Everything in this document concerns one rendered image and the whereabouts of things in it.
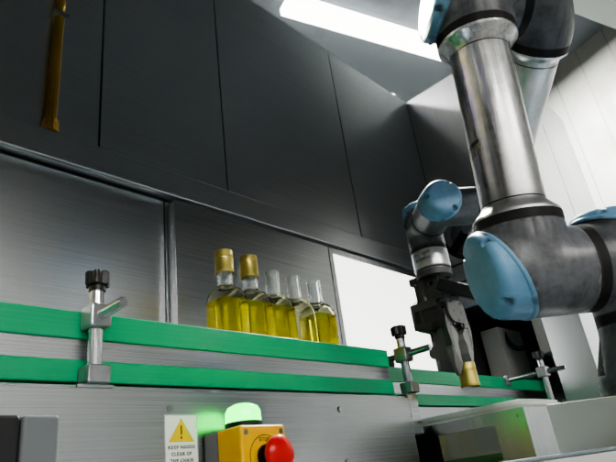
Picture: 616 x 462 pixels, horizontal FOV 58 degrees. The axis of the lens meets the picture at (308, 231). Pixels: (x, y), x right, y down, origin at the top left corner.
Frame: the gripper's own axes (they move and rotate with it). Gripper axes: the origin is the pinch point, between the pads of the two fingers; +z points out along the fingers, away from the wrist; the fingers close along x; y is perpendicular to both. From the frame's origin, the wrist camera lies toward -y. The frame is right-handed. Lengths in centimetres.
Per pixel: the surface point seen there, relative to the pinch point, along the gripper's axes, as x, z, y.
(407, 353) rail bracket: 9.9, -3.4, 6.0
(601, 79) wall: -242, -190, -17
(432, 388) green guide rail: -17.0, -0.5, 17.5
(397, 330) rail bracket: 10.4, -7.9, 6.9
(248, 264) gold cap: 33.1, -22.0, 21.7
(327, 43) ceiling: -113, -219, 92
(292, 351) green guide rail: 37.0, -2.3, 9.6
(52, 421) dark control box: 77, 9, 1
